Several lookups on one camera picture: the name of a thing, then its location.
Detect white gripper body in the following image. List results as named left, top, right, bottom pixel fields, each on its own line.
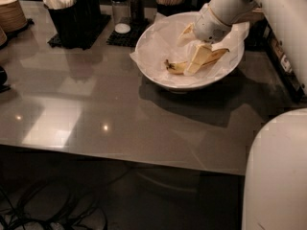
left=193, top=4, right=231, bottom=43

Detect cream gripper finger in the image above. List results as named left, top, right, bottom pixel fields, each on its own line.
left=184, top=43, right=212, bottom=76
left=177, top=23, right=197, bottom=47

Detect yellow banana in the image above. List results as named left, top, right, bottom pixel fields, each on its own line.
left=164, top=49, right=228, bottom=75

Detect white bowl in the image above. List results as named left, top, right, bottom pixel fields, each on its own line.
left=134, top=11, right=246, bottom=93

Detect white paper liner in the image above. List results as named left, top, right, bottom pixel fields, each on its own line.
left=130, top=11, right=250, bottom=88

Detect black grid mat right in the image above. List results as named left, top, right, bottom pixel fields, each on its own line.
left=106, top=19, right=150, bottom=47

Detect pepper shaker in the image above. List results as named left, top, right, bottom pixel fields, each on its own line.
left=129, top=0, right=145, bottom=24

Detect salt shaker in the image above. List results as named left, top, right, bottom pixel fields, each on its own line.
left=111, top=0, right=130, bottom=35

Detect black cutlery holder rear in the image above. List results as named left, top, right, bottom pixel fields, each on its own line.
left=76, top=0, right=101, bottom=31

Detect black cutlery holder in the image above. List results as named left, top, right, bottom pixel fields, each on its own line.
left=45, top=1, right=80, bottom=48
left=76, top=0, right=101, bottom=31

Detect black cutlery holder front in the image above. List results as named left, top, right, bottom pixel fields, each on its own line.
left=45, top=1, right=80, bottom=48

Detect black object left edge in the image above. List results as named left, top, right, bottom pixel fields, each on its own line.
left=0, top=66, right=11, bottom=93

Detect black cables on floor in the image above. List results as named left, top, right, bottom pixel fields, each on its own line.
left=0, top=175, right=109, bottom=230

